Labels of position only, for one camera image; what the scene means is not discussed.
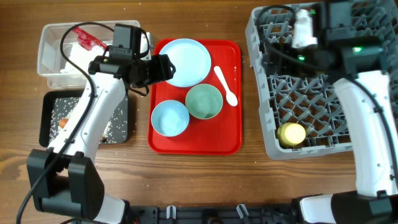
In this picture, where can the white plastic spoon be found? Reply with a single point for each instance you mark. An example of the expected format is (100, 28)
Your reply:
(230, 96)

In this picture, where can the yellow cup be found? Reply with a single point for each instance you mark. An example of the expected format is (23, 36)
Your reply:
(291, 134)

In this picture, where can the light blue plate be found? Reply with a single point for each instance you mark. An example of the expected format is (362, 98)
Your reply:
(191, 59)

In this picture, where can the green bowl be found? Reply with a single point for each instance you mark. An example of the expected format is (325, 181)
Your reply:
(204, 101)

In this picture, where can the light blue bowl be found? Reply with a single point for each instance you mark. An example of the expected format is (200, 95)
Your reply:
(170, 118)

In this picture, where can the red snack wrapper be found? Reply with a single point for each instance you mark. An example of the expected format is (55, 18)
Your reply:
(88, 41)

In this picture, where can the grey-blue dishwasher rack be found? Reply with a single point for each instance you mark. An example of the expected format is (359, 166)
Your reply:
(310, 102)

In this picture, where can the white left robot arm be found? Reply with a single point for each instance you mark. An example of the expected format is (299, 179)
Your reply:
(63, 178)

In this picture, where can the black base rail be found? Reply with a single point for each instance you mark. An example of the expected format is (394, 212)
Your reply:
(268, 214)

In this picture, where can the black tray bin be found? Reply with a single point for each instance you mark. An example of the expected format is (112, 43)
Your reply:
(47, 106)

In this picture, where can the clear plastic bin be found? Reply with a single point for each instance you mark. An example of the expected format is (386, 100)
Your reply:
(50, 60)

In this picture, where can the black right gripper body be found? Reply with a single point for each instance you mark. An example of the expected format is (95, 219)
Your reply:
(290, 67)

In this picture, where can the white tissue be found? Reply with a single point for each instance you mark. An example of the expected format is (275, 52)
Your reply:
(81, 57)

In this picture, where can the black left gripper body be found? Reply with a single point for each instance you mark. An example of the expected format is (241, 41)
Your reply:
(153, 70)

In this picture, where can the white rice pile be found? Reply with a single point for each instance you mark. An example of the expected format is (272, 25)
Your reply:
(115, 132)

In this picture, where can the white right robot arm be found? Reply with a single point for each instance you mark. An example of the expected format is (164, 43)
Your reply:
(325, 40)

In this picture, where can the red plastic tray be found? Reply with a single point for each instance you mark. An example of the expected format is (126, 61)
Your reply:
(220, 135)

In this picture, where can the orange carrot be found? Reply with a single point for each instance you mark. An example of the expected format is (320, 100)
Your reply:
(63, 122)

